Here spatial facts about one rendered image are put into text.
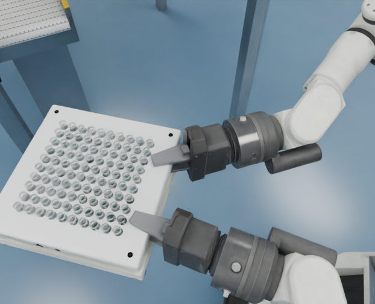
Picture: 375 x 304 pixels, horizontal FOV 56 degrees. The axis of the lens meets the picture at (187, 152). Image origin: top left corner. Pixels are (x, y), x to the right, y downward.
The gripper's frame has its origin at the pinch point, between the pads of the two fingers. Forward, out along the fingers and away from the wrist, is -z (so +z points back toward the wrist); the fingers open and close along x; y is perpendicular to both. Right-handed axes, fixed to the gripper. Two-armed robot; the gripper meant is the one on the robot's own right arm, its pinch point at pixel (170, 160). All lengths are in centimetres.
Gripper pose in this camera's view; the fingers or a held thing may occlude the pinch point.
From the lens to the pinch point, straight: 59.7
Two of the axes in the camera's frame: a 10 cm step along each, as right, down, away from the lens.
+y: -3.1, -8.1, 5.0
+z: 9.5, -2.5, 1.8
